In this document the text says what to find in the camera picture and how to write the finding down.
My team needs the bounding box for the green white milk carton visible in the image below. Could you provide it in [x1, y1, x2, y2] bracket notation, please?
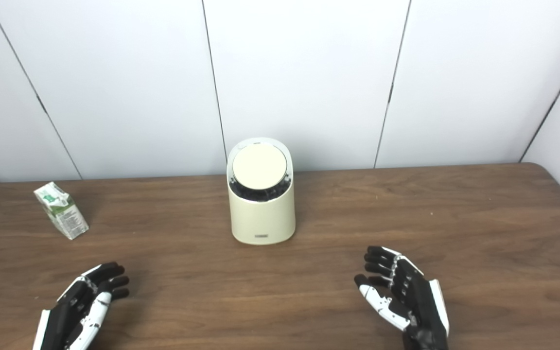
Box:
[34, 182, 89, 240]

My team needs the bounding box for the round cream bin lid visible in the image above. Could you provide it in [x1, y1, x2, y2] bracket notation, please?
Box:
[232, 144, 288, 190]

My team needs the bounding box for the cream-colored desktop bin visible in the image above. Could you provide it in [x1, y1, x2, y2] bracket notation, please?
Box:
[227, 138, 296, 245]

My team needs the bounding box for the black bin liner bag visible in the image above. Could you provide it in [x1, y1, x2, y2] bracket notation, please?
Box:
[228, 174, 294, 202]

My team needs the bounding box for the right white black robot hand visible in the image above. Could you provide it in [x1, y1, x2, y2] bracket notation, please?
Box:
[354, 245, 451, 350]

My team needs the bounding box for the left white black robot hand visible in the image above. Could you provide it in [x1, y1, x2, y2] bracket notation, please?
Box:
[32, 262, 130, 350]

